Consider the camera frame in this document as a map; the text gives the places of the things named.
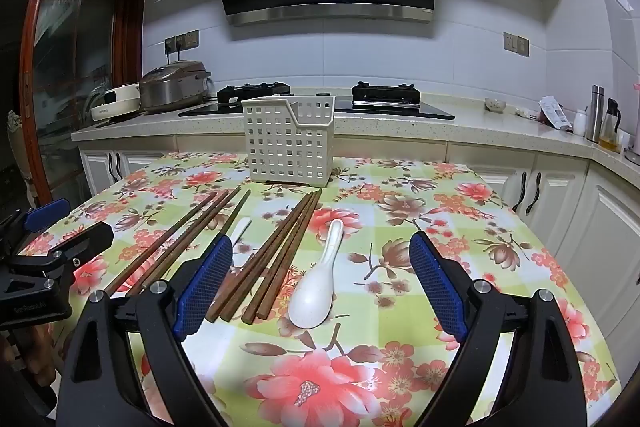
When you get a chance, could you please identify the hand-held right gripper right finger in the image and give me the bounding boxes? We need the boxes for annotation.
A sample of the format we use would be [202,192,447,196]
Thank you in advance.
[407,231,588,427]

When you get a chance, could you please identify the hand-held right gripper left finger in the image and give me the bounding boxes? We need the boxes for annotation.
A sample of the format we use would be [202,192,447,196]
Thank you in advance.
[55,234,236,427]

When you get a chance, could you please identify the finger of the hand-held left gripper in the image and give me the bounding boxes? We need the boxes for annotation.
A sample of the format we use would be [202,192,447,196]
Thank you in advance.
[0,198,70,261]
[9,222,116,291]

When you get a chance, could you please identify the brown wooden chopstick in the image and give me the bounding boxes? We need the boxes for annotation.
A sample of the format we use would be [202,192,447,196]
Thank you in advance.
[124,189,232,298]
[242,189,321,326]
[256,190,324,322]
[220,191,317,323]
[214,189,252,242]
[144,188,243,292]
[103,191,221,297]
[205,193,313,321]

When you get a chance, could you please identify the small white soup spoon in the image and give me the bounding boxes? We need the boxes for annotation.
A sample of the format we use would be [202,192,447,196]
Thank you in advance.
[226,217,253,273]

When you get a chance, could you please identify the large white rice spoon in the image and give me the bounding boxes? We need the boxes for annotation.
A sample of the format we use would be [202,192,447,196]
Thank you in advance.
[288,219,346,329]

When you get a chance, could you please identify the white perforated plastic utensil basket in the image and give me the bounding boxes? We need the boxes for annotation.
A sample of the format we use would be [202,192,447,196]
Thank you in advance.
[242,94,337,186]

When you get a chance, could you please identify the person's left hand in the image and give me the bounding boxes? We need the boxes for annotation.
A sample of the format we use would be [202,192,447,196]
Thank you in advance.
[27,322,59,384]

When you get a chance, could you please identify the floral checked tablecloth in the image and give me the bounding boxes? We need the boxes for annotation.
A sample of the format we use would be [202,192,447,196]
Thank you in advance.
[15,152,621,427]

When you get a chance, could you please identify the white electric cooker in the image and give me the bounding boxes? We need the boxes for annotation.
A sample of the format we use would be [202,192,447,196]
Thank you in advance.
[89,82,141,124]

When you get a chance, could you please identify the white base kitchen cabinets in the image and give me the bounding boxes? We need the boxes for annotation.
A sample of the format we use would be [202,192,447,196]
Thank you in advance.
[77,134,640,308]

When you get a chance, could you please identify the wooden framed glass door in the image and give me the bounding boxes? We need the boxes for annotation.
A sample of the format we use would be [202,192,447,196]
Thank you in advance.
[20,0,146,208]

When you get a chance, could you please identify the speckled stone kitchen countertop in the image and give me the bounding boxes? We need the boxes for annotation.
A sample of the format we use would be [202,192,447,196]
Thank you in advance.
[71,94,640,178]

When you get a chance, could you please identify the bronze metallic rice cooker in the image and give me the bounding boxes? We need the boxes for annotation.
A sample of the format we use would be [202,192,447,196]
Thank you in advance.
[139,61,212,114]

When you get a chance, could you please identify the black glass gas cooktop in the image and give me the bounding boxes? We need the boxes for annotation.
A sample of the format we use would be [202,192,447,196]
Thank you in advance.
[177,99,457,122]

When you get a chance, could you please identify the red and white packet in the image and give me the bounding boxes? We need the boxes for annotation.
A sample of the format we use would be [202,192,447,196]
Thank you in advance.
[539,96,573,130]

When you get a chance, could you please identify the stainless steel thermos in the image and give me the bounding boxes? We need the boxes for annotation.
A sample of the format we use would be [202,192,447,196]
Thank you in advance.
[586,84,605,144]

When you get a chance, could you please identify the glass oil bottle black lid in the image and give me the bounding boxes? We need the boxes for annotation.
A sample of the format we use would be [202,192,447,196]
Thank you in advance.
[599,99,623,152]

